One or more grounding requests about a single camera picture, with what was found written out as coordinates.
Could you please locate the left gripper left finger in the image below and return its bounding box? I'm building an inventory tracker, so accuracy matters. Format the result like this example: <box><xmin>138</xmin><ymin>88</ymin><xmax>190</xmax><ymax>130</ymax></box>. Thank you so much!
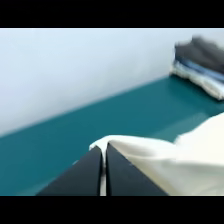
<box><xmin>37</xmin><ymin>145</ymin><xmax>103</xmax><ymax>197</ymax></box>

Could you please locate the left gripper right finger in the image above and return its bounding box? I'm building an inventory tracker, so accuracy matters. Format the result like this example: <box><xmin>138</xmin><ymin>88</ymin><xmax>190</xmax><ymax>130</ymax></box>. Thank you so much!
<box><xmin>105</xmin><ymin>142</ymin><xmax>168</xmax><ymax>197</ymax></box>

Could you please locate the cream shirt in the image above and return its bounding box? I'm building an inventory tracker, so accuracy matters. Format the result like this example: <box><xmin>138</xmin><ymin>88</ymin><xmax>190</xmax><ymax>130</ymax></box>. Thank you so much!
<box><xmin>88</xmin><ymin>112</ymin><xmax>224</xmax><ymax>197</ymax></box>

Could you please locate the blue garment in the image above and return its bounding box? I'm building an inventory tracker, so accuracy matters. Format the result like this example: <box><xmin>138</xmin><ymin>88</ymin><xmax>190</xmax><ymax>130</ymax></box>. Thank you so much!
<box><xmin>174</xmin><ymin>58</ymin><xmax>224</xmax><ymax>84</ymax></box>

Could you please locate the dark grey garment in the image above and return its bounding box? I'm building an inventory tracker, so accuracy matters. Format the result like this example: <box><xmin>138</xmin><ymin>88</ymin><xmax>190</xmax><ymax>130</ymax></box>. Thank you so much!
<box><xmin>173</xmin><ymin>35</ymin><xmax>224</xmax><ymax>76</ymax></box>

